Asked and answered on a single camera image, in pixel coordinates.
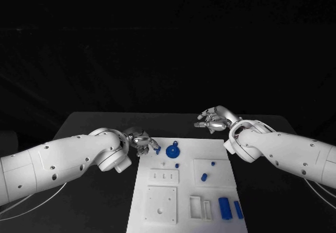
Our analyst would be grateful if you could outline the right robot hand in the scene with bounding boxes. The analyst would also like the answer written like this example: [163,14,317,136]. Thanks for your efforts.
[193,105,242,134]

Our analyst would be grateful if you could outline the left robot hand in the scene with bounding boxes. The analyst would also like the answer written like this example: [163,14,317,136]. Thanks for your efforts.
[121,127,161,157]

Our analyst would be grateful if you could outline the white task board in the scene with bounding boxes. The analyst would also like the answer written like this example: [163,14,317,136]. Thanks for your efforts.
[125,137,248,233]

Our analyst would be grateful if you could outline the blue gear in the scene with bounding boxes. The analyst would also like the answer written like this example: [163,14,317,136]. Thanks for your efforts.
[166,140,182,159]

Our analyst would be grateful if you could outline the thick blue cylinder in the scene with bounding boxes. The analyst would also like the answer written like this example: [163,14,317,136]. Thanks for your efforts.
[218,197,233,220]

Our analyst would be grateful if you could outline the thin blue cylinder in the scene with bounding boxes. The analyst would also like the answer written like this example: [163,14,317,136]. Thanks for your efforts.
[233,200,244,219]

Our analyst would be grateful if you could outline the white cable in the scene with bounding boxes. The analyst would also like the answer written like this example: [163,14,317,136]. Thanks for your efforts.
[314,182,336,198]
[0,182,68,221]
[303,178,336,210]
[0,193,36,216]

